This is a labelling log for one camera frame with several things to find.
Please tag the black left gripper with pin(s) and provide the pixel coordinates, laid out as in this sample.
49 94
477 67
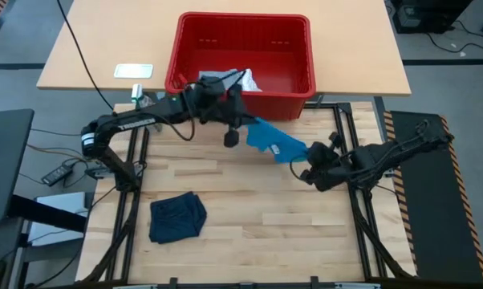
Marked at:
217 104

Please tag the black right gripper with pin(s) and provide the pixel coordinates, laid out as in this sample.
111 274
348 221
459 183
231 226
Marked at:
325 164

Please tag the red plastic laundry basket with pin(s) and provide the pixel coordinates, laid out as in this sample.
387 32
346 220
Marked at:
265 44

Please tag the large light wooden desk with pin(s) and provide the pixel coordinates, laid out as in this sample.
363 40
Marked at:
366 48

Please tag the black side table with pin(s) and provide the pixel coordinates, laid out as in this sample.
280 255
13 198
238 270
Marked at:
5 160

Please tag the black computer equipment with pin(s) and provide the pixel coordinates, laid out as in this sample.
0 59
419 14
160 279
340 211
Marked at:
426 16

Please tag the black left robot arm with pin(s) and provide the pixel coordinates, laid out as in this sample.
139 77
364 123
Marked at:
137 120

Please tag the navy blue cloth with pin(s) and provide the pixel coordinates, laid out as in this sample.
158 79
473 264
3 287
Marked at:
177 218

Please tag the white flat box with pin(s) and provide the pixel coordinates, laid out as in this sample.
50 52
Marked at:
57 204

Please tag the black aluminium rig frame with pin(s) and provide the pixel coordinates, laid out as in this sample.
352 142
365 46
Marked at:
126 241

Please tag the silver flat phone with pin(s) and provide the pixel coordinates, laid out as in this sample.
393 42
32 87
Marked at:
133 71

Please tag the black mat hazard-striped edge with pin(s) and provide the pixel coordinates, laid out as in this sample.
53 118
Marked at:
434 208

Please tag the bright blue cloth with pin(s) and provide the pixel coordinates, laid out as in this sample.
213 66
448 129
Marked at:
273 140

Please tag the white fluffy towel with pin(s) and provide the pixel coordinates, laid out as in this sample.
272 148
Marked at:
251 83

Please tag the black power adapter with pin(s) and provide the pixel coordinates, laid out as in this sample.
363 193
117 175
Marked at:
57 173

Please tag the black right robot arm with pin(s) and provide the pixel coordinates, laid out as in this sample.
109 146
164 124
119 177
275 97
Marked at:
386 154

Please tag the clear spray bottle green nozzle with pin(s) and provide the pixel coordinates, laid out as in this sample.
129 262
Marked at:
137 91

